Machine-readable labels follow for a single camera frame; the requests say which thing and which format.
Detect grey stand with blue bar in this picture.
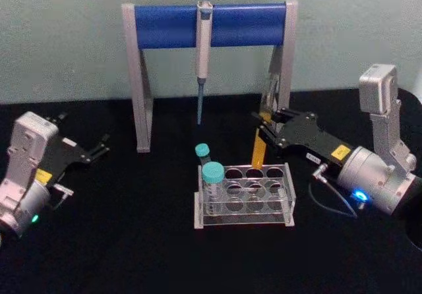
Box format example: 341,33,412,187
121,0,299,154

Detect grey pipette with blue tip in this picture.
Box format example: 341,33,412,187
195,0,214,125

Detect right gripper dark cable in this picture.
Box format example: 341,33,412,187
309,163,359,219

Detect orange tube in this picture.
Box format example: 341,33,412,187
251,109,268,170

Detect large teal-capped clear tube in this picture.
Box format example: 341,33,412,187
201,162,226,216

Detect left gripper dark cable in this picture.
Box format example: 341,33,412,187
48,184,75,210

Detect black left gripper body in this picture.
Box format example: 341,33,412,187
36,131,94,185

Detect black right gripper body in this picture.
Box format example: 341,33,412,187
276,112,353,177

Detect gripper dark cable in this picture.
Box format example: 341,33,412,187
309,163,359,219
48,184,75,210

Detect clear acrylic tube rack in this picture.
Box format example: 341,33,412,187
193,162,297,230

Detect small teal-capped clear tube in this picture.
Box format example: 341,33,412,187
194,143,214,176

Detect black table cloth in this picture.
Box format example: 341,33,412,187
0,88,422,294

